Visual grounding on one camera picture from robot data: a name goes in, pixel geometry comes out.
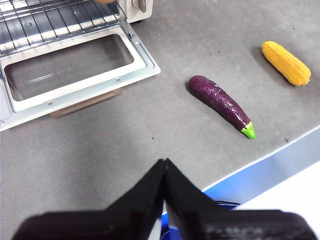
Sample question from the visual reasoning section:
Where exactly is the yellow corn cob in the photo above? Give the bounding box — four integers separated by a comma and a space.
261, 40, 312, 87

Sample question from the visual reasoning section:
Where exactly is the purple eggplant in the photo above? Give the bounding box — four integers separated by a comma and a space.
187, 74, 257, 140

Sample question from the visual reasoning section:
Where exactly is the beige oven door handle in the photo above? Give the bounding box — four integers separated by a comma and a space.
49, 88, 124, 119

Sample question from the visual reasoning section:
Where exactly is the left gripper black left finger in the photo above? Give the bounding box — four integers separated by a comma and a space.
12, 159, 166, 240

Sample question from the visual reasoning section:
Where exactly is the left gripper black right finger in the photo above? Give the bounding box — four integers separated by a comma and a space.
164, 158, 318, 240

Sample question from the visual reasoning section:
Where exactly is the beige oven knob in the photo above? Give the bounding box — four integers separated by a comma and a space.
131, 0, 148, 14

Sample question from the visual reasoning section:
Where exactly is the wire oven rack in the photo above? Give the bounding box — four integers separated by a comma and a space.
0, 0, 126, 57

